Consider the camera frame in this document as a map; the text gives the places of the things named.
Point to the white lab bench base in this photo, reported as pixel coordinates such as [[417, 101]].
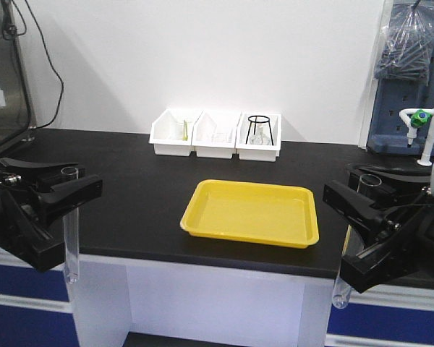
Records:
[[116, 296]]

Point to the right white storage bin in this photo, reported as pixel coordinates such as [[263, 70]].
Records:
[[258, 152]]

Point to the left white storage bin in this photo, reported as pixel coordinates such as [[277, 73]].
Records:
[[166, 131]]

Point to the black wire tripod stand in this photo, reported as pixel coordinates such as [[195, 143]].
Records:
[[255, 121]]

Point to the yellow plastic tray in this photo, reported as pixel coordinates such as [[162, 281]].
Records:
[[252, 212]]

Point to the blue left drawer front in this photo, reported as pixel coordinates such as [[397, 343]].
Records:
[[34, 308]]

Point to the short clear test tube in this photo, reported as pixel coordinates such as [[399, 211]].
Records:
[[71, 227]]

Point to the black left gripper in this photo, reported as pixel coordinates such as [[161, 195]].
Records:
[[32, 197]]

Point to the white lab faucet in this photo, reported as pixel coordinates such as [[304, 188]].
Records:
[[404, 114]]

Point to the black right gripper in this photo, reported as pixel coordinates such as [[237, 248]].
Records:
[[398, 240]]

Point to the middle white storage bin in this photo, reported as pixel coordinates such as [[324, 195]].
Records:
[[212, 121]]

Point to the clear flask with yellow label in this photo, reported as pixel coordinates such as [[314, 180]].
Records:
[[185, 135]]

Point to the clear glass beaker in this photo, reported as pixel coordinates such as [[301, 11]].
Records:
[[222, 137]]

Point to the blue pegboard drying rack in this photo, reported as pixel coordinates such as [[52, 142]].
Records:
[[388, 133]]

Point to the green faucet knob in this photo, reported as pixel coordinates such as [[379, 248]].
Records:
[[419, 118]]

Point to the metal cabinet at left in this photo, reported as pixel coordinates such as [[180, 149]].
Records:
[[16, 111]]

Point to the white storage bin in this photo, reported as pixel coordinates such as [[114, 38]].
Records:
[[166, 131], [258, 152], [212, 121]]

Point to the tall clear test tube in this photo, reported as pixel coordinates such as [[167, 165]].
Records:
[[353, 244]]

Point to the round clear glass flask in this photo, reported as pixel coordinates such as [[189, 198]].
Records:
[[259, 138]]

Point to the blue right drawer front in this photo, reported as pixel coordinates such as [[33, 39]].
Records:
[[385, 323]]

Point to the plastic bag of pegs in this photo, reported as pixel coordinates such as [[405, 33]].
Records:
[[408, 44]]

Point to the blue drawer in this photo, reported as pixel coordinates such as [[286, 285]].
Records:
[[385, 323], [34, 308]]

